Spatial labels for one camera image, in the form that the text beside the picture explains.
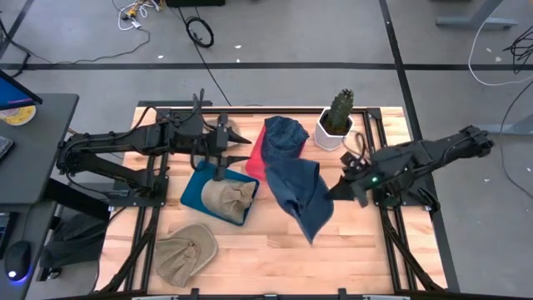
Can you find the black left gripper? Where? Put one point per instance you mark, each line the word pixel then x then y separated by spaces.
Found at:
pixel 208 143

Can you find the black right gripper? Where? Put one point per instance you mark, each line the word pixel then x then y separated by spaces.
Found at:
pixel 363 181

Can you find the blue denim cap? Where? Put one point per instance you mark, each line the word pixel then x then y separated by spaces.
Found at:
pixel 300 187
pixel 285 139

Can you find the blue tray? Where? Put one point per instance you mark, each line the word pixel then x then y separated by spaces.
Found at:
pixel 193 196

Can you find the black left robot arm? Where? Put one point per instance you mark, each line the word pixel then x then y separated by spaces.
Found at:
pixel 125 141

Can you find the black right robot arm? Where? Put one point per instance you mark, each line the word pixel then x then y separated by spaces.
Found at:
pixel 437 150

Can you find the red tray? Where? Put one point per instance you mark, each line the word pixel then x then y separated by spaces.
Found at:
pixel 255 164

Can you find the white hexagonal plant pot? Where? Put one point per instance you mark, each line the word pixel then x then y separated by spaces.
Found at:
pixel 325 139

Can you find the black box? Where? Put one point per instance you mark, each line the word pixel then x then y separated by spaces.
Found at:
pixel 195 3

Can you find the black office desk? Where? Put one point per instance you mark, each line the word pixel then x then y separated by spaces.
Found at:
pixel 37 158

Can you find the desk with grey legs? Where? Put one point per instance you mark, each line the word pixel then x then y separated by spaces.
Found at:
pixel 474 23

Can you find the yellow round disc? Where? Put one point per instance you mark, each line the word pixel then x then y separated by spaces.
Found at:
pixel 18 116

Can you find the computer monitor blue screen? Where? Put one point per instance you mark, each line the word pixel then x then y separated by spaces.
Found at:
pixel 12 93

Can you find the grey keyboard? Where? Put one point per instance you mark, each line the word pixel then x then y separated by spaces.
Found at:
pixel 4 148

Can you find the black computer mouse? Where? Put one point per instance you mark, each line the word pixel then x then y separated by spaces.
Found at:
pixel 17 258

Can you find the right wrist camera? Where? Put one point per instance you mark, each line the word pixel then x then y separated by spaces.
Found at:
pixel 354 161

